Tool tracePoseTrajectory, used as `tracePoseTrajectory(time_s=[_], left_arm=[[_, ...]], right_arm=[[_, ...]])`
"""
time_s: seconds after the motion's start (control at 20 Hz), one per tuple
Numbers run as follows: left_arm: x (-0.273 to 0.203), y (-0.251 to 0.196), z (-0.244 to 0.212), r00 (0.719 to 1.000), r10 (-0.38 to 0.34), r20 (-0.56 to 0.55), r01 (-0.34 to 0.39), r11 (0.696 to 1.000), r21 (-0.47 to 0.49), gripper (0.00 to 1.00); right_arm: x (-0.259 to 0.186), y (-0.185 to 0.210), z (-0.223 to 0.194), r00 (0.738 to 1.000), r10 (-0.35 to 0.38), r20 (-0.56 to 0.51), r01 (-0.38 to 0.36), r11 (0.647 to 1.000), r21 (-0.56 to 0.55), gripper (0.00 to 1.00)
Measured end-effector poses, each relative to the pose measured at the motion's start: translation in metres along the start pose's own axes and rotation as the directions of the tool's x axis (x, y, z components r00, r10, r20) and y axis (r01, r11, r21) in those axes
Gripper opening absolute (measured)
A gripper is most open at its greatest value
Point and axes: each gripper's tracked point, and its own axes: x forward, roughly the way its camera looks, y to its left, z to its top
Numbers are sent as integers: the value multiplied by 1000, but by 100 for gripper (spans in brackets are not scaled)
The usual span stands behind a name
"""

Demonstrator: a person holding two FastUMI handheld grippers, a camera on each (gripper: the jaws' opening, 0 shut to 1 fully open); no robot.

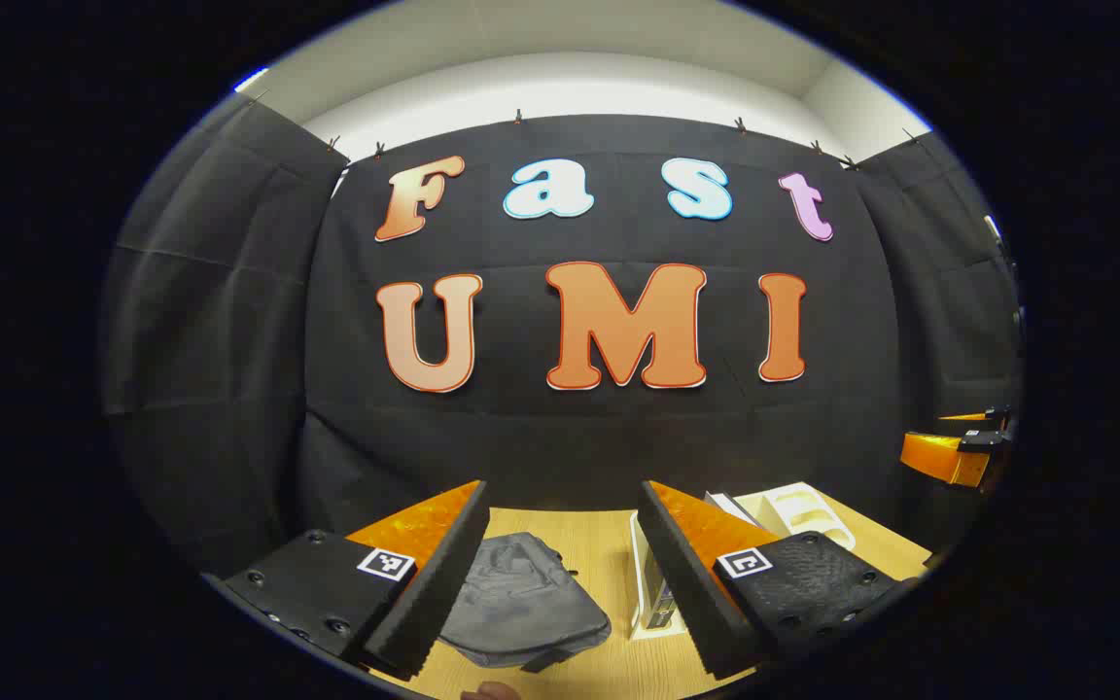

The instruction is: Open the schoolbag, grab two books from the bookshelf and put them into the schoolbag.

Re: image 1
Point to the grey schoolbag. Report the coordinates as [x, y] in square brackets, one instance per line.
[521, 603]

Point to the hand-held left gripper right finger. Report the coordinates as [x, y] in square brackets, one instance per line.
[686, 583]

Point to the row of cloth clips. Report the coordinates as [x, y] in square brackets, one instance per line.
[517, 118]

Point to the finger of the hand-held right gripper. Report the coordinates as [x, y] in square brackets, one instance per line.
[939, 457]
[983, 416]

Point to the white bookshelf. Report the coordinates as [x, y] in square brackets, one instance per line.
[793, 506]

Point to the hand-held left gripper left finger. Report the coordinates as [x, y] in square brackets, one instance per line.
[443, 583]

